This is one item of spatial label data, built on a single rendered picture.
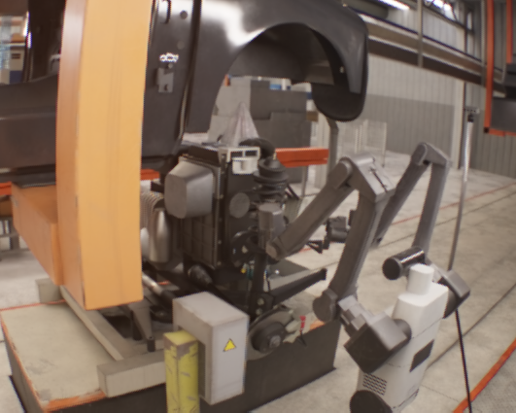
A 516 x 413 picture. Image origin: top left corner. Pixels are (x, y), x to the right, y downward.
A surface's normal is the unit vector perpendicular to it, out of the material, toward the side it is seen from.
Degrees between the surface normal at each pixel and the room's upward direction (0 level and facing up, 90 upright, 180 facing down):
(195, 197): 90
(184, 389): 90
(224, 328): 90
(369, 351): 90
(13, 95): 74
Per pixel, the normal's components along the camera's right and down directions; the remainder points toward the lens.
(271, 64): 0.59, 0.19
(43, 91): 0.51, -0.07
